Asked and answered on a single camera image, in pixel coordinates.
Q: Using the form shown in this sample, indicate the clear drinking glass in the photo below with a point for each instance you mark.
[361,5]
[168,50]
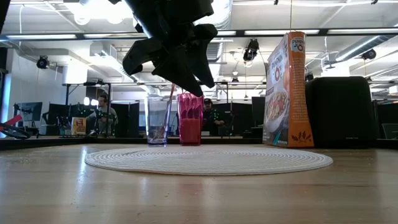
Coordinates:
[155,124]

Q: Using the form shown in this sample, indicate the black computer monitor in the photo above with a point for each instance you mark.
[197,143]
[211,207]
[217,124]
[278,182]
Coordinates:
[31,110]

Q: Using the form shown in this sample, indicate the small yellow box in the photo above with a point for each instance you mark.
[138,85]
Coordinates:
[79,126]

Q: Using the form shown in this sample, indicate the black divider panel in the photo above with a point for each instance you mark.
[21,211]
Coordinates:
[130,118]

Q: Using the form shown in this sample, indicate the red object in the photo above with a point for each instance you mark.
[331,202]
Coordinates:
[12,120]

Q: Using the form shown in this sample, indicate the black ceiling-mounted camera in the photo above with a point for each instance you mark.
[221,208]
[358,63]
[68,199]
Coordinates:
[369,54]
[251,49]
[43,62]

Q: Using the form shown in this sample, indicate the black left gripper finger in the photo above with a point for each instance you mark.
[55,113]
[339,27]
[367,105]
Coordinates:
[180,71]
[203,56]

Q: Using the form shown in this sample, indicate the red plastic cup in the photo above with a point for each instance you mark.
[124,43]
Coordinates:
[189,130]

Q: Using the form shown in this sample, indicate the black metal workstation frame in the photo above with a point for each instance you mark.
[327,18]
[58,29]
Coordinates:
[87,83]

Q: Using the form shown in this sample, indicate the large white round plate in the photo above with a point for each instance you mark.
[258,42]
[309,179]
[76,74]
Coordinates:
[208,160]

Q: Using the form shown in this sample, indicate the person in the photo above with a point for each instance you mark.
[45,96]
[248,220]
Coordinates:
[102,118]
[211,118]

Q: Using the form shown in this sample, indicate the silver ceiling duct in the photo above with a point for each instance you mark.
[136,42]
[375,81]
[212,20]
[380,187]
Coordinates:
[357,46]

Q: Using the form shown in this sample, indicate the orange pumpkin cereal box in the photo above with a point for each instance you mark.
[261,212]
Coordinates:
[298,93]

